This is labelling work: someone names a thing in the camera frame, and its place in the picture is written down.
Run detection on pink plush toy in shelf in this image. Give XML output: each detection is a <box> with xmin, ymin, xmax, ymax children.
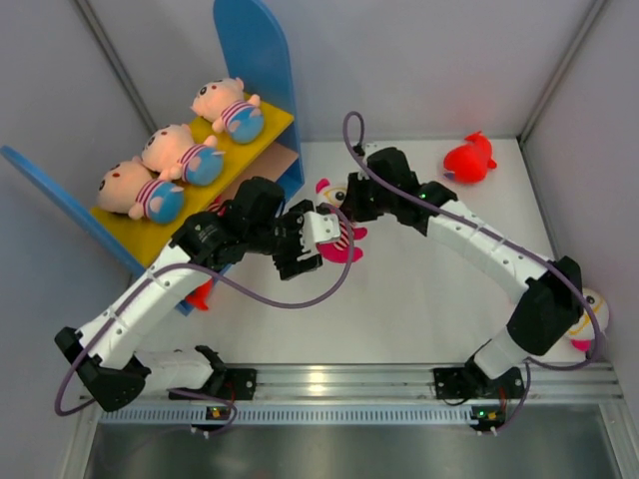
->
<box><xmin>205</xmin><ymin>196</ymin><xmax>225</xmax><ymax>215</ymax></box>

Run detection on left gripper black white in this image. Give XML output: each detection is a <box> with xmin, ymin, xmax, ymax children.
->
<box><xmin>245</xmin><ymin>201</ymin><xmax>321</xmax><ymax>280</ymax></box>

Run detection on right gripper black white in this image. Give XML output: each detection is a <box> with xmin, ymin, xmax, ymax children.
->
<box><xmin>338</xmin><ymin>173</ymin><xmax>395</xmax><ymax>225</ymax></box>

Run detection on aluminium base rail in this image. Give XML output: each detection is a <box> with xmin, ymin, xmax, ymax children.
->
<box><xmin>79</xmin><ymin>362</ymin><xmax>623</xmax><ymax>400</ymax></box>

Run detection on colourful wooden toy shelf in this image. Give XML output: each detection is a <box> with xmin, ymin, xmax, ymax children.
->
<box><xmin>0</xmin><ymin>0</ymin><xmax>306</xmax><ymax>317</ymax></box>

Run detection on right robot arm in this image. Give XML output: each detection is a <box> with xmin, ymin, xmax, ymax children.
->
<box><xmin>340</xmin><ymin>147</ymin><xmax>584</xmax><ymax>396</ymax></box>

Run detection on red plush whale on table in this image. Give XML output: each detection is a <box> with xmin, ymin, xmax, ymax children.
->
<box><xmin>443</xmin><ymin>131</ymin><xmax>497</xmax><ymax>185</ymax></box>

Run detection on red plush whale in shelf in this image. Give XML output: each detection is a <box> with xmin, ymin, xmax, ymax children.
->
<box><xmin>185</xmin><ymin>279</ymin><xmax>214</xmax><ymax>311</ymax></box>

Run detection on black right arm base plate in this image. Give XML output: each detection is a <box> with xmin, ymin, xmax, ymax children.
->
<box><xmin>432</xmin><ymin>366</ymin><xmax>472</xmax><ymax>400</ymax></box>

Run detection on pig plush blue pants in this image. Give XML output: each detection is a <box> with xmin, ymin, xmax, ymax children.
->
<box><xmin>97</xmin><ymin>157</ymin><xmax>185</xmax><ymax>225</ymax></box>
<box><xmin>140</xmin><ymin>124</ymin><xmax>225</xmax><ymax>187</ymax></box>
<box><xmin>191</xmin><ymin>77</ymin><xmax>265</xmax><ymax>145</ymax></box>

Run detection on white slotted cable duct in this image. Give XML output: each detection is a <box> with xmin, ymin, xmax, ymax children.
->
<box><xmin>100</xmin><ymin>403</ymin><xmax>503</xmax><ymax>426</ymax></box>

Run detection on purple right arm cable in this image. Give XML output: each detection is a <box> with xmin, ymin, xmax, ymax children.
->
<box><xmin>341</xmin><ymin>110</ymin><xmax>608</xmax><ymax>438</ymax></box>

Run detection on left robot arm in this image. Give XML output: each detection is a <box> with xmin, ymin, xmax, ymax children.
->
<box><xmin>55</xmin><ymin>177</ymin><xmax>346</xmax><ymax>412</ymax></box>

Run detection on pink white plush glasses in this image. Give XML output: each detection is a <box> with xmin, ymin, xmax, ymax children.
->
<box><xmin>566</xmin><ymin>286</ymin><xmax>611</xmax><ymax>356</ymax></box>
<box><xmin>313</xmin><ymin>178</ymin><xmax>368</xmax><ymax>264</ymax></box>

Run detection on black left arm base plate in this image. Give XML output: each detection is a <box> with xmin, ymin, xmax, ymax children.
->
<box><xmin>217</xmin><ymin>367</ymin><xmax>258</xmax><ymax>402</ymax></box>

